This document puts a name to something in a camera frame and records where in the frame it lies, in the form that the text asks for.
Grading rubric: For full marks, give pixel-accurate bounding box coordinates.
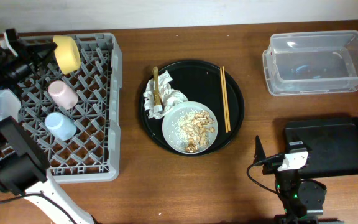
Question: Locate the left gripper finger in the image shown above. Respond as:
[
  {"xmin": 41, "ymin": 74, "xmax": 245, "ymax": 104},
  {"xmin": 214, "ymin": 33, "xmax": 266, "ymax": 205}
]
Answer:
[
  {"xmin": 29, "ymin": 42, "xmax": 57, "ymax": 53},
  {"xmin": 37, "ymin": 54, "xmax": 53, "ymax": 73}
]

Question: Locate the peanut shells and rice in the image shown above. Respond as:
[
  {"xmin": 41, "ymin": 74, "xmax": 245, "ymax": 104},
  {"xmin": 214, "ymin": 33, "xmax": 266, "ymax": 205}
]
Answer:
[{"xmin": 177, "ymin": 110, "xmax": 217, "ymax": 154}]

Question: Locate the light blue plastic cup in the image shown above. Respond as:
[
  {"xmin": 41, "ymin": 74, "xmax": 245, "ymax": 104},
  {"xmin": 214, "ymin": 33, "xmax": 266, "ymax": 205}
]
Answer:
[{"xmin": 45, "ymin": 112, "xmax": 77, "ymax": 141}]

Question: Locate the yellow plastic bowl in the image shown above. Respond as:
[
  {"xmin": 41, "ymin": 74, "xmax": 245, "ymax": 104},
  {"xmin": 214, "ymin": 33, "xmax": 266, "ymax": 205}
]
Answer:
[{"xmin": 53, "ymin": 35, "xmax": 81, "ymax": 74}]

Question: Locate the pink plastic cup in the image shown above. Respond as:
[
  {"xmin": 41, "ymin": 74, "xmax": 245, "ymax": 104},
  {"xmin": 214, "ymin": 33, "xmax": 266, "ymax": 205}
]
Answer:
[{"xmin": 48, "ymin": 80, "xmax": 78, "ymax": 110}]

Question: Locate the crumpled white napkin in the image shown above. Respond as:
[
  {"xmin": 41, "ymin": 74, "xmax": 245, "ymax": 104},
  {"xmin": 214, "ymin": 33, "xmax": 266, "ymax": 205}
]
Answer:
[{"xmin": 142, "ymin": 70, "xmax": 188, "ymax": 119}]

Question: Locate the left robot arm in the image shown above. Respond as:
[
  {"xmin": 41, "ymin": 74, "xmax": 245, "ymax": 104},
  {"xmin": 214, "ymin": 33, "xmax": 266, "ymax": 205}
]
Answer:
[{"xmin": 0, "ymin": 29, "xmax": 96, "ymax": 223}]

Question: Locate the clear plastic bin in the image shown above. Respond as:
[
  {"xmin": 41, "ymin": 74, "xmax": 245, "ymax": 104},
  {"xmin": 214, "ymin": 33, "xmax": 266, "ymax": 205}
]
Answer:
[{"xmin": 262, "ymin": 30, "xmax": 358, "ymax": 96}]

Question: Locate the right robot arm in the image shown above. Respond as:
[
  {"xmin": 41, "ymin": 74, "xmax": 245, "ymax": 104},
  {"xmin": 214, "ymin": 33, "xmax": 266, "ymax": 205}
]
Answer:
[{"xmin": 246, "ymin": 136, "xmax": 343, "ymax": 224}]

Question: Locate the grey plate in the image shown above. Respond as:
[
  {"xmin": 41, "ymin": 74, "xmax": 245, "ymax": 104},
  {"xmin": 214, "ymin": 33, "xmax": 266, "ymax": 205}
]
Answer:
[{"xmin": 162, "ymin": 101, "xmax": 219, "ymax": 155}]

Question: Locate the black rectangular tray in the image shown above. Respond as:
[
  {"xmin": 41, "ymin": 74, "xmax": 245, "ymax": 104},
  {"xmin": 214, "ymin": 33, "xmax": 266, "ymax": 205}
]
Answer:
[{"xmin": 284, "ymin": 117, "xmax": 358, "ymax": 179}]

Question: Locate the round black tray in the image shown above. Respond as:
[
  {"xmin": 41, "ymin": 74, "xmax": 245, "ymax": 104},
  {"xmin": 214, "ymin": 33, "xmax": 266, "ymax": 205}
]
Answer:
[{"xmin": 139, "ymin": 59, "xmax": 246, "ymax": 157}]

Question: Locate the gold snack wrapper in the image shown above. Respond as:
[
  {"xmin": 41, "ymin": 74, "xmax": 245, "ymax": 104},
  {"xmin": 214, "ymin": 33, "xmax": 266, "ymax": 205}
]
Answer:
[{"xmin": 152, "ymin": 67, "xmax": 163, "ymax": 113}]

